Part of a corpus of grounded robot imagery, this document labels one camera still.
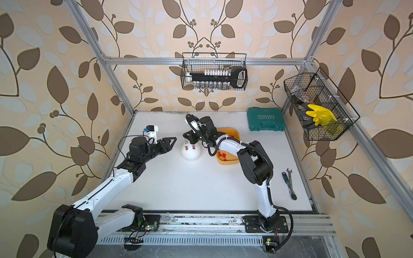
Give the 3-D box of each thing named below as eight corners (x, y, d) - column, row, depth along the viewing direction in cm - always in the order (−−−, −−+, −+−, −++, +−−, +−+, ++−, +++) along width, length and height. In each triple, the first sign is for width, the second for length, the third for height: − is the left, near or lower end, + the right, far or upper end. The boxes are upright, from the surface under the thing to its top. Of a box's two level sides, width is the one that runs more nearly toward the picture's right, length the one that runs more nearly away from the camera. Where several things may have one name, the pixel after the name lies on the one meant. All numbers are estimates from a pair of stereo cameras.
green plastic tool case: (249, 131, 111) (251, 126, 107) (245, 111, 125) (247, 106, 120) (287, 131, 111) (290, 126, 107) (279, 111, 125) (281, 106, 120)
